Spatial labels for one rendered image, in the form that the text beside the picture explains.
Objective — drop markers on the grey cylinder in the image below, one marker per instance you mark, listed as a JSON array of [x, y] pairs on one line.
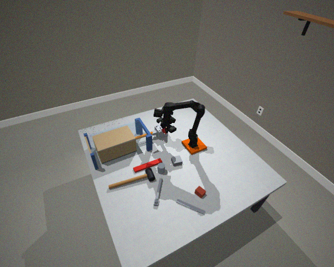
[[161, 168]]

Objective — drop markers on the black-headed mallet with wooden handle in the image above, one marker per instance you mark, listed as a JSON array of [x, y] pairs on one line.
[[149, 174]]

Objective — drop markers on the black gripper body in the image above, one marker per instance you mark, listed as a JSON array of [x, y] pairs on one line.
[[167, 124]]

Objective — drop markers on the grey flat bar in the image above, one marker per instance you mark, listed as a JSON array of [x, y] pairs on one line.
[[191, 206]]

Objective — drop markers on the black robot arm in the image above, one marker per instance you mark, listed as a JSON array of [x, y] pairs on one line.
[[169, 107]]

